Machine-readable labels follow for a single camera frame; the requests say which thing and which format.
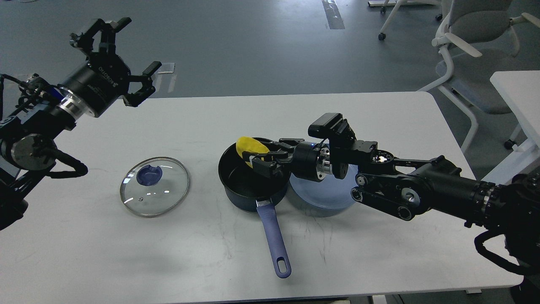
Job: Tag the grey office chair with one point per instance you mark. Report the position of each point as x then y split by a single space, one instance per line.
464 73

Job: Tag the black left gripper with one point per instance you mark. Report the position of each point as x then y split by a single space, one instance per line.
95 86

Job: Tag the light blue plate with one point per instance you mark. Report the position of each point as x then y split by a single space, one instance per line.
330 196

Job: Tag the white side table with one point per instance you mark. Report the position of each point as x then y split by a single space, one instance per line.
521 92

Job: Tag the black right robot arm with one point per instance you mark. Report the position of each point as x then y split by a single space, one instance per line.
405 188

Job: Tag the dark blue saucepan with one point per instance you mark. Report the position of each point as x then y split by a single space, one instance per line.
252 192

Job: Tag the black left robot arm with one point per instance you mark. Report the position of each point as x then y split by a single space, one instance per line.
45 110

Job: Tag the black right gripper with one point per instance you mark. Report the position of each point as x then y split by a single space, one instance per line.
306 160

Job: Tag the glass pot lid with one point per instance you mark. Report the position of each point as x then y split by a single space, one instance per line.
155 186

